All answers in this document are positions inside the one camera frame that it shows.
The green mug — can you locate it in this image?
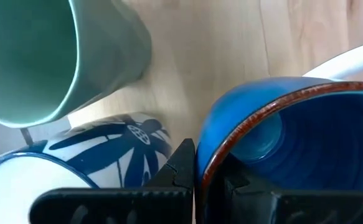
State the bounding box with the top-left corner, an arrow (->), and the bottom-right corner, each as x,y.
0,0 -> 153,129

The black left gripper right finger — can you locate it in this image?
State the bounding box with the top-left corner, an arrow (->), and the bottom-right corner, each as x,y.
205,154 -> 363,224

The blue mug white handle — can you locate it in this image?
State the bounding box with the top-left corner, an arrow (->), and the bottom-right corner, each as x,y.
195,42 -> 363,224

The white mug blue flower print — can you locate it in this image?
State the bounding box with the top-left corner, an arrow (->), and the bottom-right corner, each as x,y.
0,112 -> 173,224

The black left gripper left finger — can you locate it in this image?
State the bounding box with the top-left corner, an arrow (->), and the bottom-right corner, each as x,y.
28,138 -> 196,224

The wooden shelf board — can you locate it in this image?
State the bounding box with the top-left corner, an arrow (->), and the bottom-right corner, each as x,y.
67,0 -> 363,147

